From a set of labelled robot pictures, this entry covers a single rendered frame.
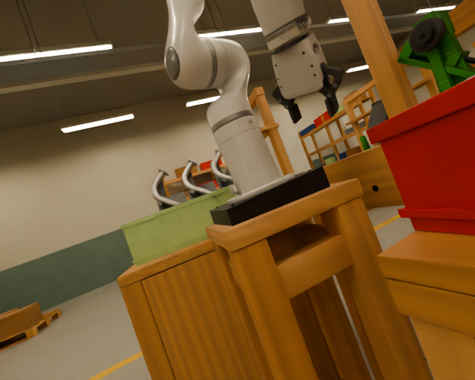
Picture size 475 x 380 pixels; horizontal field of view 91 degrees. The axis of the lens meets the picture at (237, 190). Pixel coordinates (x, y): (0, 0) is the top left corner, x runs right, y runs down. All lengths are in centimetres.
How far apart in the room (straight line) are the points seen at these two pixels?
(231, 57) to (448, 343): 64
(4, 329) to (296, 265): 515
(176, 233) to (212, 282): 23
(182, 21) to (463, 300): 65
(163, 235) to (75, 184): 665
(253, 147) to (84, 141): 734
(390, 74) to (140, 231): 125
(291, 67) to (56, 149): 758
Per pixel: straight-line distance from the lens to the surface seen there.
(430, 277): 25
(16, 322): 534
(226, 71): 67
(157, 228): 98
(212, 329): 96
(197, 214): 95
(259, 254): 46
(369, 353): 109
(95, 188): 740
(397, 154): 29
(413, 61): 89
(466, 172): 26
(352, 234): 56
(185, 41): 63
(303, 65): 53
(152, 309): 93
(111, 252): 725
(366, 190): 70
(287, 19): 52
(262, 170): 57
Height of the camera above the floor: 90
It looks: 2 degrees up
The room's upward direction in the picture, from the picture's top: 20 degrees counter-clockwise
